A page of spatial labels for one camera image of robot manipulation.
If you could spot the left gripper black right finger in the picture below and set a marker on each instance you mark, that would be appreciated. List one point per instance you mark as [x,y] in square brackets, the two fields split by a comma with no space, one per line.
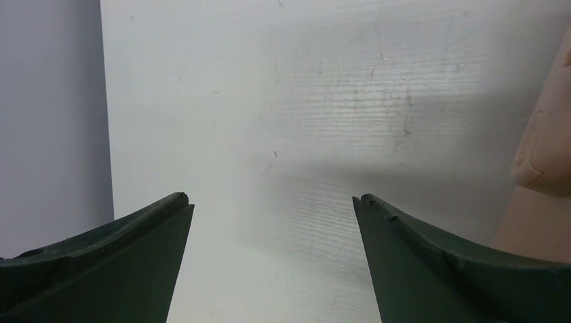
[421,273]

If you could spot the pink suitcase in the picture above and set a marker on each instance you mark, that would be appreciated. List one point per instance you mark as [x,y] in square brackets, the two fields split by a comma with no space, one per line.
[536,223]

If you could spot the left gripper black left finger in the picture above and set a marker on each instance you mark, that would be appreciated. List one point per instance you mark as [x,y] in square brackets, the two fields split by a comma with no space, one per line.
[123,271]

